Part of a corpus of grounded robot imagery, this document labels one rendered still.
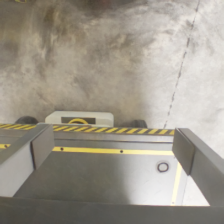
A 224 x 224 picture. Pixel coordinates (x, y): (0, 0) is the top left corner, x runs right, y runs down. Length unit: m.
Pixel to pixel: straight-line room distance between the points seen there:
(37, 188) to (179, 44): 0.73
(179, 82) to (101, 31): 0.39
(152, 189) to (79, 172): 0.21
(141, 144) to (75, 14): 0.57
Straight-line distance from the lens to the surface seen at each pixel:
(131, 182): 0.49
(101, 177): 0.48
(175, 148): 0.17
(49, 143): 0.16
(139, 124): 0.62
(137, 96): 0.71
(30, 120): 0.74
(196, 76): 0.77
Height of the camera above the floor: 0.70
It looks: 74 degrees down
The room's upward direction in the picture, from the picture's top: 172 degrees counter-clockwise
